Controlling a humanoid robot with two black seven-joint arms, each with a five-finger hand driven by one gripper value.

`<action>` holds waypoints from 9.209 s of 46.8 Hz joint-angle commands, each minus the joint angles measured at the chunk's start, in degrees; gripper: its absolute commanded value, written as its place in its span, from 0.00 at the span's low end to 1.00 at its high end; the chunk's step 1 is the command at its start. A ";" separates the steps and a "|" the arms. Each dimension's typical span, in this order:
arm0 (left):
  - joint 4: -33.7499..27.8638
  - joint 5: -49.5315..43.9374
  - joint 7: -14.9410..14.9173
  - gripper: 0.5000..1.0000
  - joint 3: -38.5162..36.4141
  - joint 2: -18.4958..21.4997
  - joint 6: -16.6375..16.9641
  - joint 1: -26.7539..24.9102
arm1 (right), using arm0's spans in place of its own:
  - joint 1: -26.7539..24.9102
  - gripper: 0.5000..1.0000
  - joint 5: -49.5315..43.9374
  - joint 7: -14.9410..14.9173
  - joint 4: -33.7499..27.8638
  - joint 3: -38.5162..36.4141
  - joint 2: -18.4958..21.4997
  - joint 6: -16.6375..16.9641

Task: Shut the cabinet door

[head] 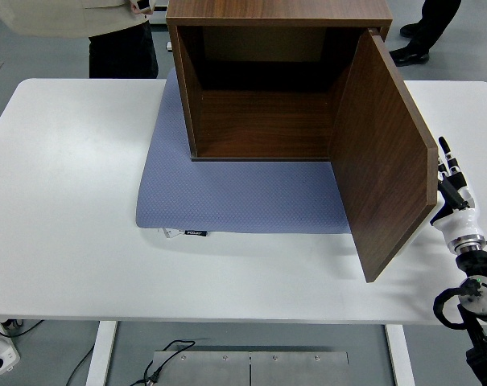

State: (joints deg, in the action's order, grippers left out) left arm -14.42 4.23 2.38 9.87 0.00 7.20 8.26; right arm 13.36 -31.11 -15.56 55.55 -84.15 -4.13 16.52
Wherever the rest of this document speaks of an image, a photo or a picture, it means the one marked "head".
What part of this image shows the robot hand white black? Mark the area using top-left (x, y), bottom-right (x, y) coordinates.
top-left (430, 136), bottom-right (485, 248)

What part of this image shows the person's hand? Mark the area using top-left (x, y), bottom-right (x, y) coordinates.
top-left (130, 0), bottom-right (155, 16)

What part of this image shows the brown wooden cabinet door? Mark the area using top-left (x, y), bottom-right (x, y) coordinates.
top-left (326, 28), bottom-right (440, 284)

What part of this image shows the brown wooden cabinet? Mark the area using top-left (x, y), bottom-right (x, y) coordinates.
top-left (165, 0), bottom-right (393, 162)

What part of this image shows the white floor appliance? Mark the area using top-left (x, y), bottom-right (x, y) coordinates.
top-left (148, 0), bottom-right (170, 27)

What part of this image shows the person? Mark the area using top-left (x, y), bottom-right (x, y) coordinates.
top-left (389, 0), bottom-right (464, 68)
top-left (0, 0), bottom-right (159, 80)

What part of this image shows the white table leg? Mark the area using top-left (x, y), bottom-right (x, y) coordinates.
top-left (384, 323), bottom-right (416, 386)
top-left (85, 320), bottom-right (118, 386)

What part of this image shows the blue-grey textured mat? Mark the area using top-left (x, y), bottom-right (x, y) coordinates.
top-left (135, 68), bottom-right (353, 235)

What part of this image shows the grey metal plate with screws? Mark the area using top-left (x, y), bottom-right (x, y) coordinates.
top-left (151, 351), bottom-right (251, 386)
top-left (250, 351), bottom-right (349, 386)

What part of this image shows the white power strip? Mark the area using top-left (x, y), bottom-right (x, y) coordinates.
top-left (0, 335), bottom-right (22, 376)

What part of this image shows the thin black floor cable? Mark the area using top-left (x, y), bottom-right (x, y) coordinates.
top-left (65, 347), bottom-right (96, 386)
top-left (0, 319), bottom-right (45, 339)

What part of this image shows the black cable with plug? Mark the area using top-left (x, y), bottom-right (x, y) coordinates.
top-left (130, 340), bottom-right (196, 386)

